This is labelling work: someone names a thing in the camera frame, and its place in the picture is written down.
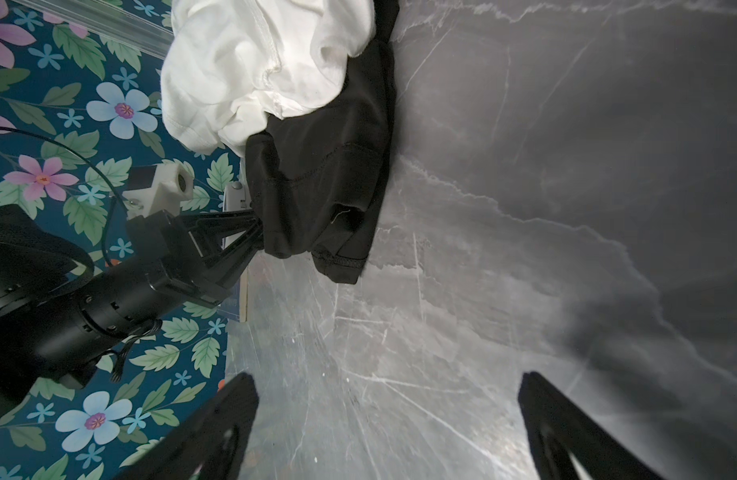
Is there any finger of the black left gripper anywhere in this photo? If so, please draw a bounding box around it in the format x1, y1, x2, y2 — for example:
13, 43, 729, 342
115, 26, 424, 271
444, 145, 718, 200
182, 210, 260, 237
204, 230, 264, 288

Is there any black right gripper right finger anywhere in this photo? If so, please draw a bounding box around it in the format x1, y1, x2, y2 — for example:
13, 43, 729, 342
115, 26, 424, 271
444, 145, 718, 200
518, 371, 661, 480

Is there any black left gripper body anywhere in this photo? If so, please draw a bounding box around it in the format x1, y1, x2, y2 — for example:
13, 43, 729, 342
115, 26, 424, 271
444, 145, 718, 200
126, 210, 230, 308

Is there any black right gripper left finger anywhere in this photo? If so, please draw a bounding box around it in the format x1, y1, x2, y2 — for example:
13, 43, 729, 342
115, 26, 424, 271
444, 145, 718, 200
116, 373, 260, 480

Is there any black cloth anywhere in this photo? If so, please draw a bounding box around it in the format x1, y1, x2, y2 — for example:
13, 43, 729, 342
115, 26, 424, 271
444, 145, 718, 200
244, 1, 400, 284

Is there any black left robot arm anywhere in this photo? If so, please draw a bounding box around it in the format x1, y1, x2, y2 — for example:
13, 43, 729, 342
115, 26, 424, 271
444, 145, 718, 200
0, 205, 262, 420

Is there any white cloth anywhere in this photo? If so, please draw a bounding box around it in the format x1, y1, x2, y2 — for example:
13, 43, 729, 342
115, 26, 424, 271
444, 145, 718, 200
160, 0, 376, 154

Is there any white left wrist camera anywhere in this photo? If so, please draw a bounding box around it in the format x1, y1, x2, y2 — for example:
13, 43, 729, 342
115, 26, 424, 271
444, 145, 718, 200
122, 163, 194, 220

